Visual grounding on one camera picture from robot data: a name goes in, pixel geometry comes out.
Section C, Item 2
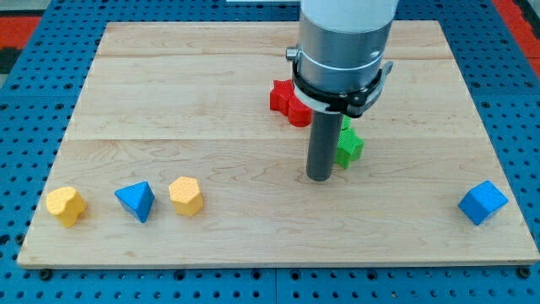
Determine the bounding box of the red star block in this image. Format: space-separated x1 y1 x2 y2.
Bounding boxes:
269 79 312 128

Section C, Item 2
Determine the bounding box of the blue cube block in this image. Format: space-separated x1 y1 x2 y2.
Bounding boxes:
458 181 509 225

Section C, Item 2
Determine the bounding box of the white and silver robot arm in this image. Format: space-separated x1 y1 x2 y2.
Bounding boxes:
286 0 398 93

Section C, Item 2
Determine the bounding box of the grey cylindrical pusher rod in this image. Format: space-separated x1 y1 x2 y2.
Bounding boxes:
306 111 343 182

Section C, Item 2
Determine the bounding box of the light wooden board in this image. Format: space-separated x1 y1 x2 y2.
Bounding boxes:
17 21 539 269

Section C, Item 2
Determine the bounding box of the green star block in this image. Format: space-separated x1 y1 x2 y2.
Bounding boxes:
334 116 365 169

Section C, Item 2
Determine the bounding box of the black clamp ring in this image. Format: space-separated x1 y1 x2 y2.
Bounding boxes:
290 60 395 119

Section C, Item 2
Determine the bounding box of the blue triangle block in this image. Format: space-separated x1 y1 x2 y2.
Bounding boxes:
114 181 155 223

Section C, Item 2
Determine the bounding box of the yellow hexagon block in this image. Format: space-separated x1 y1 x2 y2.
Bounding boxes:
168 176 203 216

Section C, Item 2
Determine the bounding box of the yellow heart block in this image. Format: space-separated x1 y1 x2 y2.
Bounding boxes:
46 187 88 228

